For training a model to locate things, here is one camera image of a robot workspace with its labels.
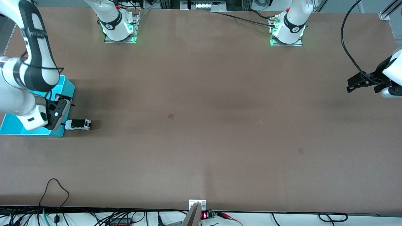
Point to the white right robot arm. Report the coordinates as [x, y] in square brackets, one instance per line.
[37, 62]

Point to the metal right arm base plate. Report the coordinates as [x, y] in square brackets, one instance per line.
[135, 28]

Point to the turquoise plastic bin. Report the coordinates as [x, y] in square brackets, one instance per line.
[67, 88]

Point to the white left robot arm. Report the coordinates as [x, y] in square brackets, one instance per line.
[295, 22]

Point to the white jeep toy black roof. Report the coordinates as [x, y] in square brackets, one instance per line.
[78, 124]

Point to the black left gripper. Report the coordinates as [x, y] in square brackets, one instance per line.
[377, 76]

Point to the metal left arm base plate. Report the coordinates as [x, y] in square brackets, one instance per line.
[285, 44]

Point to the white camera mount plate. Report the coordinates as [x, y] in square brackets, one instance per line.
[196, 202]

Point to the red clip lead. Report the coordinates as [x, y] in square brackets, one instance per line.
[227, 216]

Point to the red digit display module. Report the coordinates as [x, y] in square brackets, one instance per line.
[204, 215]

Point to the grey aluminium mount bar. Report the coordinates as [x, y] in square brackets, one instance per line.
[192, 216]

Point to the lit control box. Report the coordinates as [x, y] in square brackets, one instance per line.
[204, 4]

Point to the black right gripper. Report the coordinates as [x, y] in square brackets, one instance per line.
[61, 97]

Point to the aluminium frame corner bracket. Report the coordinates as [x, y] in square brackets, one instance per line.
[384, 15]

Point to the green terminal block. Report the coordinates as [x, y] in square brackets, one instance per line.
[211, 214]

